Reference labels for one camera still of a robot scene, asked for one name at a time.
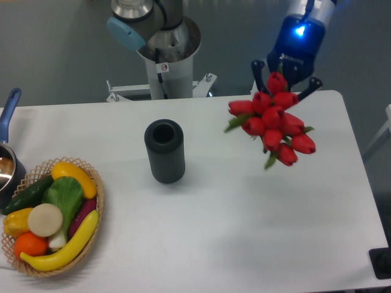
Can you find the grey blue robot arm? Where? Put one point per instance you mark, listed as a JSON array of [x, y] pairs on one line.
[[134, 23]]

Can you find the purple eggplant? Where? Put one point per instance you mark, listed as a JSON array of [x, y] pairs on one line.
[[87, 207]]

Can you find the yellow bell pepper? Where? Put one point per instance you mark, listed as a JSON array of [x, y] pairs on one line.
[[16, 223]]

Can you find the orange fruit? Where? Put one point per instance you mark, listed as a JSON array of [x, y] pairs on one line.
[[30, 244]]

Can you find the beige round disc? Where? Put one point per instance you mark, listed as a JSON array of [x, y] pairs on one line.
[[45, 220]]

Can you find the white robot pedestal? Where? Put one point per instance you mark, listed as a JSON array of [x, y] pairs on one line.
[[168, 58]]

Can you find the yellow squash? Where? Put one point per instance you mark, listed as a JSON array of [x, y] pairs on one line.
[[68, 169]]

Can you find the blue handled saucepan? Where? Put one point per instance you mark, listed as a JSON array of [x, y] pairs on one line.
[[12, 170]]

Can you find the woven wicker basket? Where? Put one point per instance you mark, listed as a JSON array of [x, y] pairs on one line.
[[35, 174]]

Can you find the black device at table edge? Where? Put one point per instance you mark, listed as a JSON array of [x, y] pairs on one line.
[[380, 261]]

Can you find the yellow banana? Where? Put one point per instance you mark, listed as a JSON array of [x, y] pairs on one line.
[[70, 251]]

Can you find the white metal base frame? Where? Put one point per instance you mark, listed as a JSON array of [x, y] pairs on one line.
[[200, 89]]

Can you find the green bok choy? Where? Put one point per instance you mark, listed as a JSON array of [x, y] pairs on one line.
[[66, 194]]

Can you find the dark grey ribbed vase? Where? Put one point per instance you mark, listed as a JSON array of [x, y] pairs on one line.
[[164, 141]]

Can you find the dark green cucumber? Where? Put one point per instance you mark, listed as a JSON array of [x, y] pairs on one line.
[[29, 197]]

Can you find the red tulip bouquet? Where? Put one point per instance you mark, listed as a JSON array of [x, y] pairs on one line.
[[283, 135]]

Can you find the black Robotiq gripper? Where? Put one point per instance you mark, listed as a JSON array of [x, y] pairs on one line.
[[295, 51]]

